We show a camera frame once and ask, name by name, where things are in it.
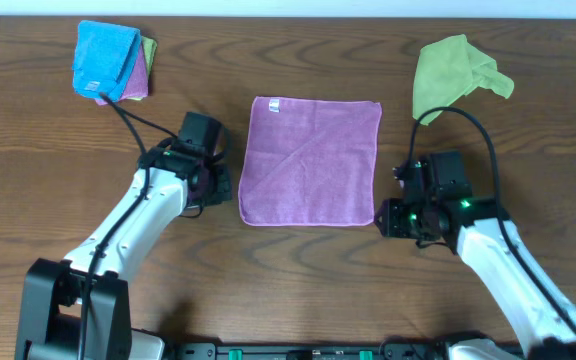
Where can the purple microfiber cloth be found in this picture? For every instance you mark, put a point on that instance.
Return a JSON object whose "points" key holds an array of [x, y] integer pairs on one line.
{"points": [[309, 163]]}

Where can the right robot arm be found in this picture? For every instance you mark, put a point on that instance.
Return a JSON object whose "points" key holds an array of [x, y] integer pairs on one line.
{"points": [[542, 317]]}

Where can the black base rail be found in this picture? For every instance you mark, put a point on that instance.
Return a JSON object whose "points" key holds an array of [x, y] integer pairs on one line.
{"points": [[397, 350]]}

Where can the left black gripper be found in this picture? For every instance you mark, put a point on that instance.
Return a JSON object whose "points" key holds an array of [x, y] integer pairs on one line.
{"points": [[225, 190]]}

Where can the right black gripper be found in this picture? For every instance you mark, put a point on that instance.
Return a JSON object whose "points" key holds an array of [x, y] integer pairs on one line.
{"points": [[390, 225]]}

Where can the folded pink cloth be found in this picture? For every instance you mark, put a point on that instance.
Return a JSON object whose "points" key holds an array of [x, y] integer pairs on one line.
{"points": [[122, 72]]}

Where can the crumpled green cloth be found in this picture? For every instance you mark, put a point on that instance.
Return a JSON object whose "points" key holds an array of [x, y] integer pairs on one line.
{"points": [[450, 69]]}

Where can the folded blue cloth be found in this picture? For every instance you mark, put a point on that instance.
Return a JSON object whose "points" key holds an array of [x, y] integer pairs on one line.
{"points": [[93, 37]]}

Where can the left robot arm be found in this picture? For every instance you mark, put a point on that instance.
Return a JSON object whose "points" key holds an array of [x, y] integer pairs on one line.
{"points": [[78, 307]]}

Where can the folded green cloth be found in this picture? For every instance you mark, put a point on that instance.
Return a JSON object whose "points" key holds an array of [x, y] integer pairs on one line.
{"points": [[148, 53]]}

